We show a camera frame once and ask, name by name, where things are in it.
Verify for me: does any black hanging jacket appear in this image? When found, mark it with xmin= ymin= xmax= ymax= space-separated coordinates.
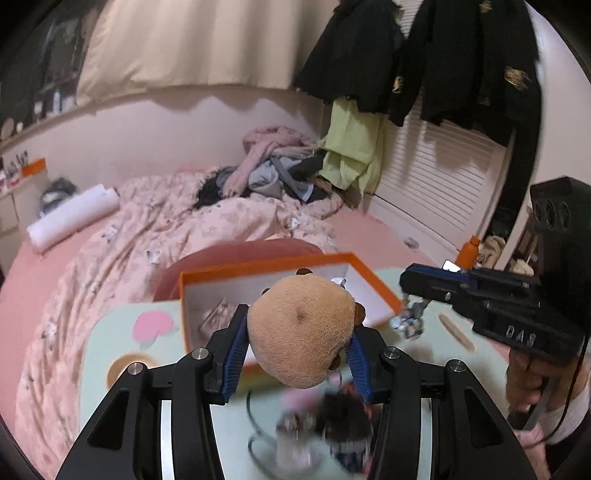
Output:
xmin=388 ymin=0 xmax=543 ymax=232
xmin=293 ymin=0 xmax=419 ymax=127

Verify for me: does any black garment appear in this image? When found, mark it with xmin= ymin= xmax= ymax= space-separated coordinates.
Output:
xmin=288 ymin=154 xmax=326 ymax=181

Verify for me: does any orange bottle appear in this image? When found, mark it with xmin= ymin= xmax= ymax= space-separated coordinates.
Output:
xmin=457 ymin=235 xmax=481 ymax=271

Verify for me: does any pink floral duvet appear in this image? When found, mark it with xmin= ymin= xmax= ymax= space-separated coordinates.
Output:
xmin=14 ymin=173 xmax=345 ymax=472

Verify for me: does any dark fluffy pompom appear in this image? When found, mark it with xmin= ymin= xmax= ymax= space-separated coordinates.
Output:
xmin=318 ymin=392 xmax=375 ymax=444

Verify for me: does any beige cloth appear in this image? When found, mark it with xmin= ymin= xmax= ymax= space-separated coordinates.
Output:
xmin=480 ymin=234 xmax=509 ymax=268

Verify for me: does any capybara plush toy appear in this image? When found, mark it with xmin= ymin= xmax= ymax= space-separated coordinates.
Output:
xmin=247 ymin=268 xmax=368 ymax=388

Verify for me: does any dark grey bag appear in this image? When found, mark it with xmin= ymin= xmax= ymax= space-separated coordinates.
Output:
xmin=39 ymin=178 xmax=79 ymax=213

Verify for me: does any clear plastic packet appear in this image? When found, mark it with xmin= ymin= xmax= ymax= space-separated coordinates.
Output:
xmin=198 ymin=298 xmax=236 ymax=335

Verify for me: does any orange cardboard box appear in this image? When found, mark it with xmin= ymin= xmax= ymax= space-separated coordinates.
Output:
xmin=178 ymin=251 xmax=404 ymax=374

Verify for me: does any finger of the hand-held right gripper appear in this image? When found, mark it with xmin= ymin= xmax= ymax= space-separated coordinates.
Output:
xmin=399 ymin=272 xmax=478 ymax=324
xmin=405 ymin=263 xmax=476 ymax=278

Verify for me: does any beige curtain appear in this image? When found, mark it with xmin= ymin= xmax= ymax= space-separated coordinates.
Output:
xmin=76 ymin=0 xmax=345 ymax=108

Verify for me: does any sparkly keychain charm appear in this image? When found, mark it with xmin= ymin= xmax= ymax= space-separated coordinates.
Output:
xmin=390 ymin=295 xmax=428 ymax=342

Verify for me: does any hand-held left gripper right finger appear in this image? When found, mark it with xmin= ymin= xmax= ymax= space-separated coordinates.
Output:
xmin=344 ymin=323 xmax=539 ymax=480

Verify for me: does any white paper roll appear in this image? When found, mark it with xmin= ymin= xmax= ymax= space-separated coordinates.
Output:
xmin=26 ymin=184 xmax=121 ymax=254

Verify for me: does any grey-blue garment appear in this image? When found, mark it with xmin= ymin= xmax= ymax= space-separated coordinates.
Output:
xmin=247 ymin=154 xmax=315 ymax=201

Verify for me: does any white louvered closet door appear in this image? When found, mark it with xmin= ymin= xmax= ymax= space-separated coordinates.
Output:
xmin=365 ymin=97 xmax=522 ymax=250

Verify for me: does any pile of clothes on bed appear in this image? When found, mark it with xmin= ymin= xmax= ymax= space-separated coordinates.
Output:
xmin=228 ymin=124 xmax=324 ymax=195

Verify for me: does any black fuzzy cloth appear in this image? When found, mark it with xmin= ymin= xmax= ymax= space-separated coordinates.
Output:
xmin=196 ymin=168 xmax=236 ymax=210

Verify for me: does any green cartoon lap table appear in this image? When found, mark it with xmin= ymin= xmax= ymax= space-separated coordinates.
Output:
xmin=81 ymin=265 xmax=513 ymax=480

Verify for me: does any person's right hand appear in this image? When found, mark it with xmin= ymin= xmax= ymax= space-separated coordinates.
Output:
xmin=505 ymin=351 xmax=573 ymax=430

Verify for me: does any pink bed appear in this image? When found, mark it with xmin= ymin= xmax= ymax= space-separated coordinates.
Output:
xmin=0 ymin=171 xmax=462 ymax=480

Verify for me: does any yellow-green garment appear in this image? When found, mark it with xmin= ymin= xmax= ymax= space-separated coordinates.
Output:
xmin=318 ymin=97 xmax=389 ymax=195

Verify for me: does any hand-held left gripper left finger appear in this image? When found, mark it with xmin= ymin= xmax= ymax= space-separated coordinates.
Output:
xmin=55 ymin=304 xmax=252 ymax=480

